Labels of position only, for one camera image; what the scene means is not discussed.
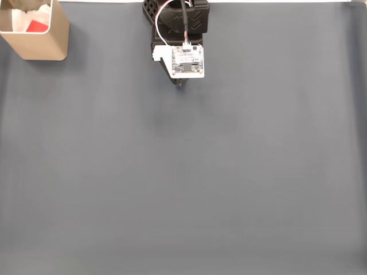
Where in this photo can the white camera circuit board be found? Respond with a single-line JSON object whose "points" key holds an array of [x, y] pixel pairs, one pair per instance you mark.
{"points": [[187, 61]]}

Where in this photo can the beige box with rounded corners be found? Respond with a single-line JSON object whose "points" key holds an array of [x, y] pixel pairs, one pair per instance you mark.
{"points": [[40, 46]]}

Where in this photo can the white padding paper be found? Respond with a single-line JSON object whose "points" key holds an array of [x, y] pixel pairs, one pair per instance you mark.
{"points": [[20, 18]]}

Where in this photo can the red cube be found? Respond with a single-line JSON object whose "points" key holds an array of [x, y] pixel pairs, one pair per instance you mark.
{"points": [[37, 26]]}

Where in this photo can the dark blue-grey mat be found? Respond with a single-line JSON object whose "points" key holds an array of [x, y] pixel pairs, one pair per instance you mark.
{"points": [[186, 157]]}

